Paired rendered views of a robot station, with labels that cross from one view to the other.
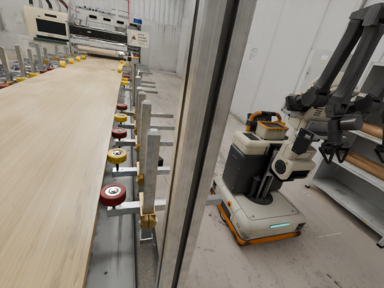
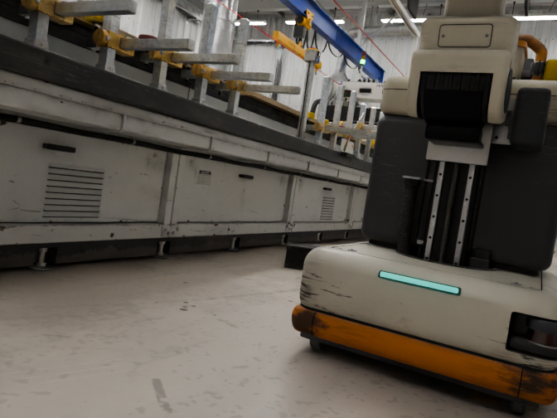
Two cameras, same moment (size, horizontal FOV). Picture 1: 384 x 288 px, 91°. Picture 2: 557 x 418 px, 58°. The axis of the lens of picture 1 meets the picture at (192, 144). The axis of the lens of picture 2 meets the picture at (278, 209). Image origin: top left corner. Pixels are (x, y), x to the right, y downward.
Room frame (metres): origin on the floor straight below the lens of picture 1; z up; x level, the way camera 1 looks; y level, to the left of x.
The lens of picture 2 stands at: (0.09, -1.43, 0.43)
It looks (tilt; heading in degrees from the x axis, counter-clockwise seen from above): 3 degrees down; 48
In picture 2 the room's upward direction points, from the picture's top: 8 degrees clockwise
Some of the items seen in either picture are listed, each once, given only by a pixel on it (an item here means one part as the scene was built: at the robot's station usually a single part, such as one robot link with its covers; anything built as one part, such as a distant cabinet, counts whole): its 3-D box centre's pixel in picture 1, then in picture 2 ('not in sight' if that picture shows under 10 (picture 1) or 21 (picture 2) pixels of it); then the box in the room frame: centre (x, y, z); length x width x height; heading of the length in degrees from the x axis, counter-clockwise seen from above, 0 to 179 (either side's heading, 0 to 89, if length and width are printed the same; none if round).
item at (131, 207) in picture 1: (169, 204); (74, 9); (0.55, 0.05, 0.82); 0.43 x 0.03 x 0.04; 111
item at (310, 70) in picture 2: (134, 86); (305, 100); (2.10, 0.74, 0.93); 0.05 x 0.05 x 0.45; 21
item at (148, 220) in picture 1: (147, 210); (48, 7); (0.50, 0.12, 0.82); 0.14 x 0.06 x 0.05; 21
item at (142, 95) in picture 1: (140, 135); (164, 36); (0.94, 0.29, 0.90); 0.04 x 0.04 x 0.48; 21
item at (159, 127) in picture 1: (150, 127); (225, 75); (1.25, 0.32, 0.83); 0.43 x 0.03 x 0.04; 111
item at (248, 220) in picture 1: (253, 203); (438, 300); (1.42, -0.68, 0.16); 0.67 x 0.64 x 0.25; 21
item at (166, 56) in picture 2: (139, 144); (166, 56); (0.97, 0.30, 0.83); 0.14 x 0.06 x 0.05; 21
